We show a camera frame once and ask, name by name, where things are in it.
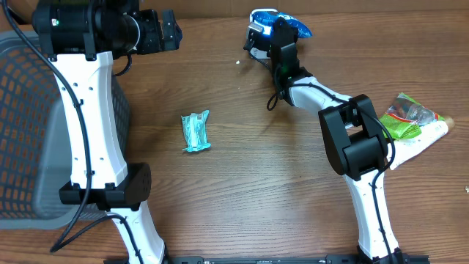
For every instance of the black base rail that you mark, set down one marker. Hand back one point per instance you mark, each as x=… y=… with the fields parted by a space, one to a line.
x=329 y=259

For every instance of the green gummy candy bag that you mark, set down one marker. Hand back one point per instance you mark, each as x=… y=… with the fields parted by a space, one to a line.
x=405 y=117

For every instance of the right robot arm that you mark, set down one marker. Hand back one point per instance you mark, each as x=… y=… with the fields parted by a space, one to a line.
x=356 y=143

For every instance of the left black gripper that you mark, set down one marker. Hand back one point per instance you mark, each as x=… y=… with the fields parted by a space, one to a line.
x=156 y=42

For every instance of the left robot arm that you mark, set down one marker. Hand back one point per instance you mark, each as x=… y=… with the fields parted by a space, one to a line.
x=79 y=41

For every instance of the white barcode scanner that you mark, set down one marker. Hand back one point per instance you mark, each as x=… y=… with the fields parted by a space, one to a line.
x=258 y=45

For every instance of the white tube with gold cap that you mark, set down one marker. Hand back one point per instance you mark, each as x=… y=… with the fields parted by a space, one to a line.
x=407 y=149

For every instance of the blue snack packet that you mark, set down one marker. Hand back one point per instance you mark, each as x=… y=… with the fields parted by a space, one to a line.
x=267 y=17

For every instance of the mint green white packet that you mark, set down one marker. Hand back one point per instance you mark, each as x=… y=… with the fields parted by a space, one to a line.
x=195 y=132

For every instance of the grey plastic mesh basket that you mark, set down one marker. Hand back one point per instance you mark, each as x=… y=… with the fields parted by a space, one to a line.
x=36 y=158

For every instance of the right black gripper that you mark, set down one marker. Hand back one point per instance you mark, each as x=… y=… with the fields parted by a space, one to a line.
x=295 y=34

